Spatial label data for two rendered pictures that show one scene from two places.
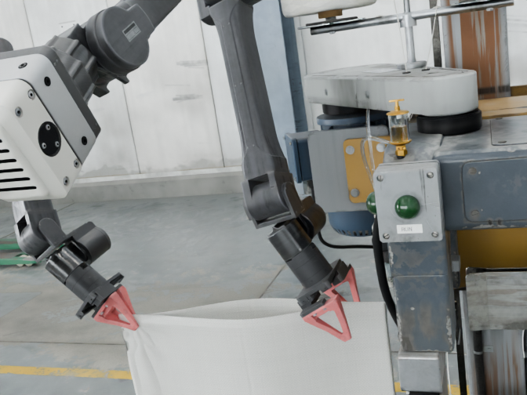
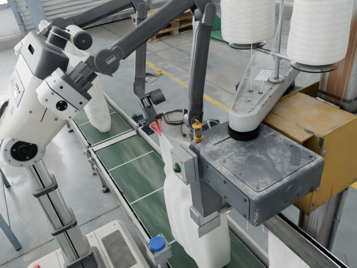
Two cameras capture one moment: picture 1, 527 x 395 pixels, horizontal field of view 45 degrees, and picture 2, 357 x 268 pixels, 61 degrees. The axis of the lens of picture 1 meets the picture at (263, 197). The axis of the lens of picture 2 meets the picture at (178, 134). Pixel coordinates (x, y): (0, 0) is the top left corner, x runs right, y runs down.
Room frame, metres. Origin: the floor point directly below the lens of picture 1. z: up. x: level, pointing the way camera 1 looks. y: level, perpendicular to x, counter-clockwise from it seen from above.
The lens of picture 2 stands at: (0.25, -0.63, 1.85)
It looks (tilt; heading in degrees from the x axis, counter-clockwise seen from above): 34 degrees down; 43
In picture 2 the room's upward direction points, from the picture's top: 8 degrees counter-clockwise
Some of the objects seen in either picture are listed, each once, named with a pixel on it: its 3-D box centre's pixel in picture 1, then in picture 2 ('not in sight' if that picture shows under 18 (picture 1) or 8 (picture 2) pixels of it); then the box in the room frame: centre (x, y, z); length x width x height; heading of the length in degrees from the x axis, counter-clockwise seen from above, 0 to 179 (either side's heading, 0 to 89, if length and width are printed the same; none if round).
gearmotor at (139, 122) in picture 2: not in sight; (140, 123); (1.85, 1.32, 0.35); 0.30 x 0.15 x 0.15; 69
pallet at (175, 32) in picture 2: not in sight; (166, 28); (5.26, 3.91, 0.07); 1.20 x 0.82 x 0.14; 157
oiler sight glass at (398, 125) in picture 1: (398, 127); (197, 131); (0.81, -0.19, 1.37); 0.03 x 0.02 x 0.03; 69
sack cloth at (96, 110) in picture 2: not in sight; (89, 88); (1.64, 1.66, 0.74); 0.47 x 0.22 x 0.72; 67
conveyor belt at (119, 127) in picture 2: not in sight; (81, 99); (1.90, 2.34, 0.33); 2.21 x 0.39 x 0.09; 69
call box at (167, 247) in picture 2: not in sight; (158, 249); (0.70, -0.02, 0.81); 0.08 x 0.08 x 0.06; 69
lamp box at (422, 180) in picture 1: (409, 201); (184, 164); (0.75, -0.18, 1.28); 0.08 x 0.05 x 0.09; 69
